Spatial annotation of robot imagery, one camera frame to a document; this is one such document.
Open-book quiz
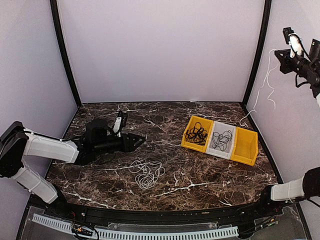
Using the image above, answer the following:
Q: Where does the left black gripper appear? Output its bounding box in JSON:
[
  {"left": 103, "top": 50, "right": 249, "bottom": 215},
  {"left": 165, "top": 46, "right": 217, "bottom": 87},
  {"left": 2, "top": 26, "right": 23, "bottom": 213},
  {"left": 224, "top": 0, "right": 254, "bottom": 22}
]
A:
[{"left": 94, "top": 132, "right": 146, "bottom": 155}]

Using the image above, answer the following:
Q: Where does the white cable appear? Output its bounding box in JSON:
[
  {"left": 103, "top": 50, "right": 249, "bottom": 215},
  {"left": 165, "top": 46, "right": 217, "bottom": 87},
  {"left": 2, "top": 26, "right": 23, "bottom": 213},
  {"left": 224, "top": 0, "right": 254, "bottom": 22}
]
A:
[
  {"left": 128, "top": 159, "right": 166, "bottom": 191},
  {"left": 239, "top": 49, "right": 282, "bottom": 127}
]

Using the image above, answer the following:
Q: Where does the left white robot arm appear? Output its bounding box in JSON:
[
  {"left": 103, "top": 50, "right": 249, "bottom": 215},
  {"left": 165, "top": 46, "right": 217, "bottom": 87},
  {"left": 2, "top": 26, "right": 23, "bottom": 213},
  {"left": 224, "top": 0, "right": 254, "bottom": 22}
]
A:
[{"left": 0, "top": 117, "right": 146, "bottom": 218}]

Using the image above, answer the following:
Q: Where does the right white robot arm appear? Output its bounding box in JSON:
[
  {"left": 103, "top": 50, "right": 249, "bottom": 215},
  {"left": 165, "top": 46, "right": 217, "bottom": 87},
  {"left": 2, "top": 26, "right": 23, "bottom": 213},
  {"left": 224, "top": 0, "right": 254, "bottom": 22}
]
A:
[{"left": 252, "top": 47, "right": 320, "bottom": 183}]

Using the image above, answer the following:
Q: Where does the left yellow plastic bin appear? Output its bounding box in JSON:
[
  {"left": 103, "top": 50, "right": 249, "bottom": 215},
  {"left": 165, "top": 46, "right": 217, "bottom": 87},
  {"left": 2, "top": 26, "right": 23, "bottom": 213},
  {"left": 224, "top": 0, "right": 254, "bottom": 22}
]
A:
[{"left": 181, "top": 115, "right": 214, "bottom": 153}]

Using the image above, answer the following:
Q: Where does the yellow plastic bin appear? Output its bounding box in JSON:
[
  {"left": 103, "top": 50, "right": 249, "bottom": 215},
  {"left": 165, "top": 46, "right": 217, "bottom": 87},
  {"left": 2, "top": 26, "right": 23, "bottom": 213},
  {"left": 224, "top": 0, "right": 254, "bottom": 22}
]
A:
[
  {"left": 181, "top": 115, "right": 214, "bottom": 153},
  {"left": 230, "top": 127, "right": 259, "bottom": 166}
]

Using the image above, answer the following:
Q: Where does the white plastic bin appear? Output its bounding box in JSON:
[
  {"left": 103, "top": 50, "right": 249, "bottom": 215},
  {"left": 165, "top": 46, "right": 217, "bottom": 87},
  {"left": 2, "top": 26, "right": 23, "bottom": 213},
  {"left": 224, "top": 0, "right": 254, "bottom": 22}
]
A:
[{"left": 205, "top": 121, "right": 236, "bottom": 160}]

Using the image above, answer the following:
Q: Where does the right yellow plastic bin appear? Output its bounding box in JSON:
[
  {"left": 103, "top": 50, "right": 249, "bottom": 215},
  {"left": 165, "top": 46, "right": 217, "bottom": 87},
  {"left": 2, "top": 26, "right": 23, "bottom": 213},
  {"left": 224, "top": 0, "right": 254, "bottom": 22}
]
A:
[{"left": 230, "top": 127, "right": 259, "bottom": 166}]

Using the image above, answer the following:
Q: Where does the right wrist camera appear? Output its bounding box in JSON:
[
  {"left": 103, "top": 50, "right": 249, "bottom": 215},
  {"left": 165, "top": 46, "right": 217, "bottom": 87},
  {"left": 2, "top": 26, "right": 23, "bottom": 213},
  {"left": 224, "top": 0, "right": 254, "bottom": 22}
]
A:
[{"left": 282, "top": 27, "right": 304, "bottom": 58}]

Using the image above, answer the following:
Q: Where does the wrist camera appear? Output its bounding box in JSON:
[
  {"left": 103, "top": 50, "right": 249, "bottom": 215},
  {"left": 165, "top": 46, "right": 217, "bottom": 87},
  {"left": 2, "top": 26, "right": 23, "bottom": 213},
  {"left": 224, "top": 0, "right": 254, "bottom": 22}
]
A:
[
  {"left": 282, "top": 27, "right": 304, "bottom": 58},
  {"left": 112, "top": 111, "right": 128, "bottom": 137}
]

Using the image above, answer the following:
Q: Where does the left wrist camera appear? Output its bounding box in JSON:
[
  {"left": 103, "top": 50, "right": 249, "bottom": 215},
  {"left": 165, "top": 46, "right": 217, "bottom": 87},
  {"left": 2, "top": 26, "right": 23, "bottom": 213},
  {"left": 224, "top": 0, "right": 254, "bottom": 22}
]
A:
[{"left": 112, "top": 111, "right": 128, "bottom": 137}]

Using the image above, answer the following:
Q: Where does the right black frame post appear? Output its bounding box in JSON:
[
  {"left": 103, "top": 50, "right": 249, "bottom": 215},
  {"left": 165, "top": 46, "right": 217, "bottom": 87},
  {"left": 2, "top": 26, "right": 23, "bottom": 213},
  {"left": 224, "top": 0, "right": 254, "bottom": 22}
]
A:
[{"left": 241, "top": 0, "right": 272, "bottom": 108}]

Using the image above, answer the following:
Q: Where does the black frame post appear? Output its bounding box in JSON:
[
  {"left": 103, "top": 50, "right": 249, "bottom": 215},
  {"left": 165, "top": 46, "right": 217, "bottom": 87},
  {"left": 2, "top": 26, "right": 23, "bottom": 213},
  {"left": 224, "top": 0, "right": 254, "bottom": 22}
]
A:
[
  {"left": 49, "top": 0, "right": 82, "bottom": 108},
  {"left": 241, "top": 0, "right": 272, "bottom": 108}
]

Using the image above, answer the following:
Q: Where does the white slotted cable duct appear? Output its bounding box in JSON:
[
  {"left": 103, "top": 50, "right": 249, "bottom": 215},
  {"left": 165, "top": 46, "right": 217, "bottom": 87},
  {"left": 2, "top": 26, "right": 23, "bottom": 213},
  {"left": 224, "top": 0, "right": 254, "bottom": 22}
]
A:
[{"left": 31, "top": 213, "right": 239, "bottom": 240}]

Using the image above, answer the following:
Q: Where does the black front rail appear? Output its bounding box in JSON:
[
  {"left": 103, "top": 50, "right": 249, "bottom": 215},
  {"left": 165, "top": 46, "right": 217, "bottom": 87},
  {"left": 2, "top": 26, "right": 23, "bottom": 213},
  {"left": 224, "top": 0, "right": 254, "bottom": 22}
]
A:
[{"left": 29, "top": 195, "right": 293, "bottom": 226}]

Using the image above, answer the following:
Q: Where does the left black frame post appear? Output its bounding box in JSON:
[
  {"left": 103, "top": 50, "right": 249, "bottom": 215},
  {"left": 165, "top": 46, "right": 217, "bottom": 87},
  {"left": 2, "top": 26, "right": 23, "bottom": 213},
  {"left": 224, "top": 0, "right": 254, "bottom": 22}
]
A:
[{"left": 49, "top": 0, "right": 82, "bottom": 108}]

